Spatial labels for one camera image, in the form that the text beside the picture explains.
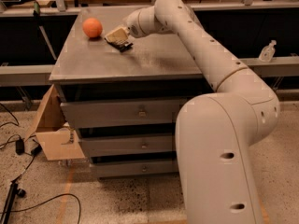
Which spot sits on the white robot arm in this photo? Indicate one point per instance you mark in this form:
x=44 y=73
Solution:
x=213 y=131

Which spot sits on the bottom grey drawer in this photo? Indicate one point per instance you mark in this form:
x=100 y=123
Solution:
x=132 y=168

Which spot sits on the grey drawer cabinet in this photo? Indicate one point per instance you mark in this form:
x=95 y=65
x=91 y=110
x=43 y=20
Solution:
x=155 y=67

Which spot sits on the grey drawer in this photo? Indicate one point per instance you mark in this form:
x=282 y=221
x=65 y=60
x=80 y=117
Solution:
x=132 y=168
x=121 y=113
x=126 y=145

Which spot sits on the clear plastic bottle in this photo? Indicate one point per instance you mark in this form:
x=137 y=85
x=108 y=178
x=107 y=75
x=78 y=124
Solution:
x=268 y=52

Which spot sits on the black power adapter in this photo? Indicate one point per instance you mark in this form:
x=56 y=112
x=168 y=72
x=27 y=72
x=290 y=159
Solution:
x=19 y=146

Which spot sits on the middle grey drawer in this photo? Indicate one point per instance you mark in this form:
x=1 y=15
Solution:
x=126 y=145

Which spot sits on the dark rxbar chocolate wrapper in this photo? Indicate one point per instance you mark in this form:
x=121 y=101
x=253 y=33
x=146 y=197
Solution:
x=121 y=45

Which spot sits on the black stand leg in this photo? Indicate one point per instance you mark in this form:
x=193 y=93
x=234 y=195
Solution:
x=14 y=191

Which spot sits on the top grey drawer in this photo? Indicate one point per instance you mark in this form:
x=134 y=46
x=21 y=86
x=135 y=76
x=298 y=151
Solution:
x=121 y=113

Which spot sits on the brown cardboard box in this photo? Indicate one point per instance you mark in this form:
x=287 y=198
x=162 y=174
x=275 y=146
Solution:
x=57 y=139

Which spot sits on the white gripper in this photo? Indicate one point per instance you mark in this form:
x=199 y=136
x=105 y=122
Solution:
x=135 y=26

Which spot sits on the orange fruit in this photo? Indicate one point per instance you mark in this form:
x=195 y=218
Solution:
x=92 y=27

